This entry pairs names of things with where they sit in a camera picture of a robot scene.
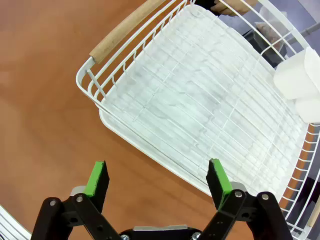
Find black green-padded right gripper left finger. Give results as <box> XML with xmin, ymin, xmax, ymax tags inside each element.
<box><xmin>30</xmin><ymin>160</ymin><xmax>123</xmax><ymax>240</ymax></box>

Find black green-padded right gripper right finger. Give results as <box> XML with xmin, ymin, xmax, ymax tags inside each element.
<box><xmin>193</xmin><ymin>158</ymin><xmax>295</xmax><ymax>240</ymax></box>

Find white wire dish rack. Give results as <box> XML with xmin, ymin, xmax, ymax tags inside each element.
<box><xmin>75</xmin><ymin>0</ymin><xmax>320</xmax><ymax>240</ymax></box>

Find person's left hand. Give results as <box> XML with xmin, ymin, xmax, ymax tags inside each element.
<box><xmin>211</xmin><ymin>0</ymin><xmax>251</xmax><ymax>17</ymax></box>

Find white slatted object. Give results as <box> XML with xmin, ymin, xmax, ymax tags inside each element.
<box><xmin>0</xmin><ymin>204</ymin><xmax>32</xmax><ymax>240</ymax></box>

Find white plastic drip tray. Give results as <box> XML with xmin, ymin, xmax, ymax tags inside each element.
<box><xmin>98</xmin><ymin>4</ymin><xmax>311</xmax><ymax>198</ymax></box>

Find white plastic cutlery holder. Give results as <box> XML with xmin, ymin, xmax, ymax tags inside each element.
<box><xmin>272</xmin><ymin>46</ymin><xmax>320</xmax><ymax>124</ymax></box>

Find clear plastic bag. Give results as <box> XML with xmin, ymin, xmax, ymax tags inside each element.
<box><xmin>254</xmin><ymin>4</ymin><xmax>286</xmax><ymax>51</ymax></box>

